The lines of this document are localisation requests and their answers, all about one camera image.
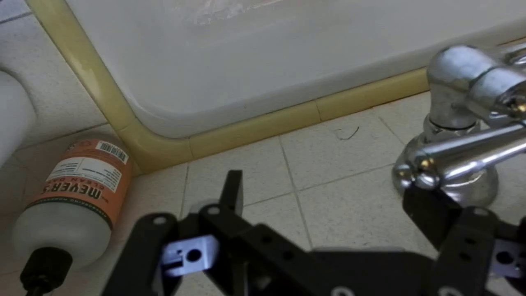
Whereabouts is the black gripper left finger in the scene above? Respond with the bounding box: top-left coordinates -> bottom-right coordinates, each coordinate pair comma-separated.
100,170 -> 315,296

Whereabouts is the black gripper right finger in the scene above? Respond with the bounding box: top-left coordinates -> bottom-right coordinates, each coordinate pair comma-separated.
401,187 -> 526,296

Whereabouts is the chrome faucet lever handle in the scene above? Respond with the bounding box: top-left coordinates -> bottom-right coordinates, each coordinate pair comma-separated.
391,122 -> 526,195

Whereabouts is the orange label pump bottle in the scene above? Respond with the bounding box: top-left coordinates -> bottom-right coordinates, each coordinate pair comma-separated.
9,136 -> 136,296

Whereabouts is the white sink basin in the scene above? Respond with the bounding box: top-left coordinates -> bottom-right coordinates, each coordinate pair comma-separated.
64,0 -> 526,141

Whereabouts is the chrome wall faucet body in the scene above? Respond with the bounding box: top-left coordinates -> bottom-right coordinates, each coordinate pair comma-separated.
394,40 -> 526,210

